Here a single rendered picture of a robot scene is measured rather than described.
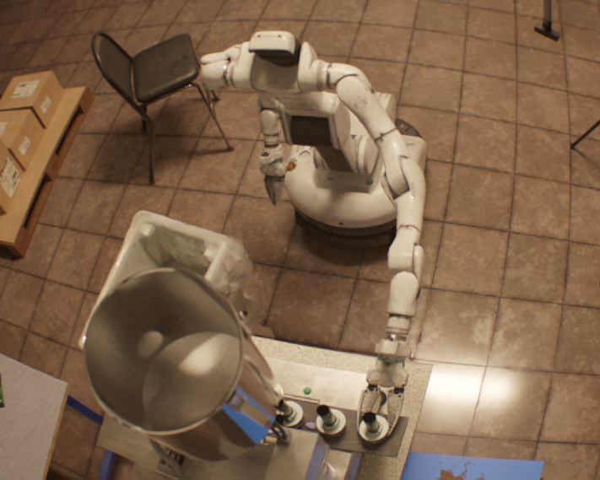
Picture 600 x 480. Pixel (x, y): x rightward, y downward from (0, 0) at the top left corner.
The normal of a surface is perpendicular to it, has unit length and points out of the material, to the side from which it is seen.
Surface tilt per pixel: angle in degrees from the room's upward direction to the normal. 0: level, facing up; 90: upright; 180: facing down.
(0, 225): 0
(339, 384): 0
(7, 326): 0
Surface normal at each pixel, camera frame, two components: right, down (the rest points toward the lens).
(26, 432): -0.18, -0.51
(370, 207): -0.05, 0.24
